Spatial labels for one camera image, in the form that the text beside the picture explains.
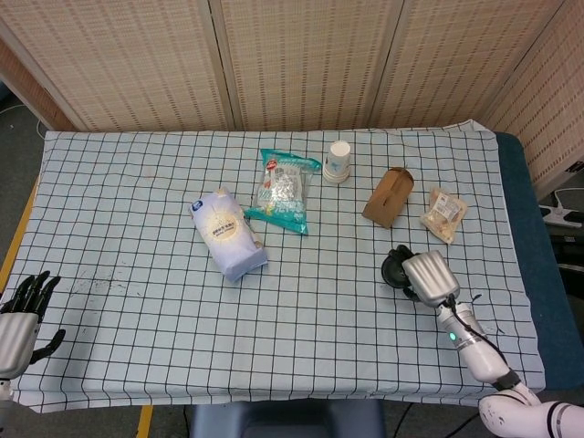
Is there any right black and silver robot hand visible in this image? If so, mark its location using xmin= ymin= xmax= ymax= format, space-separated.
xmin=381 ymin=245 xmax=461 ymax=306

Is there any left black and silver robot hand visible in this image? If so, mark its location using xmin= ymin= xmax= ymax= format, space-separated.
xmin=0 ymin=270 xmax=67 ymax=380

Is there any black round bowl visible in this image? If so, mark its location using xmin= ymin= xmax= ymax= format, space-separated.
xmin=381 ymin=248 xmax=412 ymax=291

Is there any white paper cup stack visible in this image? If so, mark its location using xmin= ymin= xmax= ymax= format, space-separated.
xmin=322 ymin=140 xmax=351 ymax=185

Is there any clear plastic snack packet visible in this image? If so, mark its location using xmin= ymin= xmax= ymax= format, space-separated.
xmin=420 ymin=186 xmax=469 ymax=245

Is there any brown paper takeaway box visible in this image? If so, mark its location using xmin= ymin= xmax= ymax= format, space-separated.
xmin=361 ymin=166 xmax=415 ymax=229

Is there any black floor case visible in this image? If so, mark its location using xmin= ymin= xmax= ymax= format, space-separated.
xmin=549 ymin=223 xmax=584 ymax=293

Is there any blue checkered tablecloth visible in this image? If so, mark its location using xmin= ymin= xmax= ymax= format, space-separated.
xmin=0 ymin=119 xmax=548 ymax=414

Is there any teal plastic snack bag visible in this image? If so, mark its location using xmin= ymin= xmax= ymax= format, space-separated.
xmin=245 ymin=148 xmax=321 ymax=236

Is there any blue grey chair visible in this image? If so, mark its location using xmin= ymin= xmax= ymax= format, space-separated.
xmin=189 ymin=398 xmax=388 ymax=438

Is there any lavender paper food bag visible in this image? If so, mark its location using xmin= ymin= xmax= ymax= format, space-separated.
xmin=189 ymin=187 xmax=269 ymax=284

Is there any beige bamboo folding screen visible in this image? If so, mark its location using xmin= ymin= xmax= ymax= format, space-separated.
xmin=0 ymin=0 xmax=584 ymax=202

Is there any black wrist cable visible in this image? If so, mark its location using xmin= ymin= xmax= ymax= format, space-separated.
xmin=448 ymin=294 xmax=506 ymax=362

